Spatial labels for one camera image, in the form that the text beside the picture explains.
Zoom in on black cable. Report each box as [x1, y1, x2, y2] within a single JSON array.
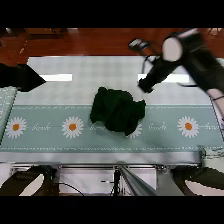
[[141, 53, 159, 75], [54, 181, 85, 197]]

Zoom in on dark green T-shirt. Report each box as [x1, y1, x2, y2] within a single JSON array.
[[88, 86, 147, 137]]

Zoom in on silver frame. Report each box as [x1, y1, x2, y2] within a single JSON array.
[[0, 146, 224, 197]]

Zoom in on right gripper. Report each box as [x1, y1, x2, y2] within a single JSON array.
[[137, 55, 181, 95]]

